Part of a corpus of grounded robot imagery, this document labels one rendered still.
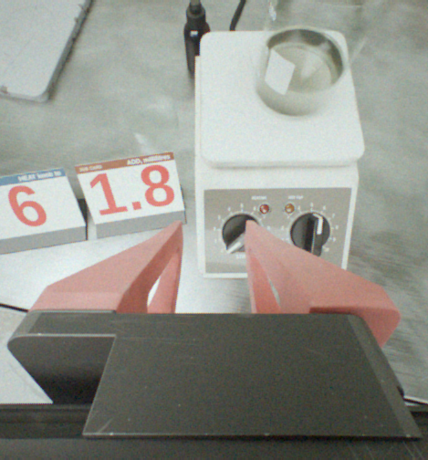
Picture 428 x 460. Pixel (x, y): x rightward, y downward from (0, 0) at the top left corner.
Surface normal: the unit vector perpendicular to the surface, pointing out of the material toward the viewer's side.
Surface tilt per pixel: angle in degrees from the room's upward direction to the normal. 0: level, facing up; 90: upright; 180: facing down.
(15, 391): 0
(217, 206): 30
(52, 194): 40
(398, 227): 0
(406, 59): 0
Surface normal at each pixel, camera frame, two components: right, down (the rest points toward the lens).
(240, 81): 0.00, -0.25
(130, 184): 0.11, 0.43
